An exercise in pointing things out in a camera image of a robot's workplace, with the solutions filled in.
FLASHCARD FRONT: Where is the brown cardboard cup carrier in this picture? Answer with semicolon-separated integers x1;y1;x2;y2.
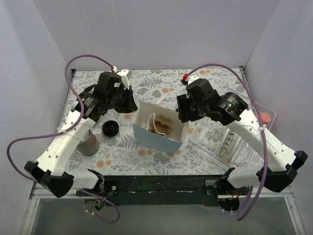
148;115;173;136

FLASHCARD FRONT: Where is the light blue paper bag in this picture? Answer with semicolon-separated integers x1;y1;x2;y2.
132;94;189;154

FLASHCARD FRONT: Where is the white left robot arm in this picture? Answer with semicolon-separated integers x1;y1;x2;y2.
24;70;138;198

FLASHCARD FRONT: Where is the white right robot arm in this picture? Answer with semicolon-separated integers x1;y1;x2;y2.
177;78;308;195

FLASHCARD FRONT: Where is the clear plastic dish rack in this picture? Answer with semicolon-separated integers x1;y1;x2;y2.
188;117;263;173

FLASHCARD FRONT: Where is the pink cylindrical bottle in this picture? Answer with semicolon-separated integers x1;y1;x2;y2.
261;112;271;125

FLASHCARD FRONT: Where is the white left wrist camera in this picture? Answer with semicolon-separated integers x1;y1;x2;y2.
112;66;132;90

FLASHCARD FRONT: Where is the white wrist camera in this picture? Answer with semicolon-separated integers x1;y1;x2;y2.
112;66;132;90
181;74;199;85

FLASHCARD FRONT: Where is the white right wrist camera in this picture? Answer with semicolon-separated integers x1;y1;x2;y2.
181;74;199;85

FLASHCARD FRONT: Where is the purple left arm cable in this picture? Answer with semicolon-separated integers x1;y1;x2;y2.
7;55;120;223

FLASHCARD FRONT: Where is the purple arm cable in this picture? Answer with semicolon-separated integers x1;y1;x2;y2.
187;63;267;221
7;55;120;223

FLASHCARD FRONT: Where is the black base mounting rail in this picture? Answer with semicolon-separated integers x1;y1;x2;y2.
34;171;291;209

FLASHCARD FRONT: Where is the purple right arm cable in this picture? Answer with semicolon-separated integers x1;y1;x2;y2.
187;63;267;221

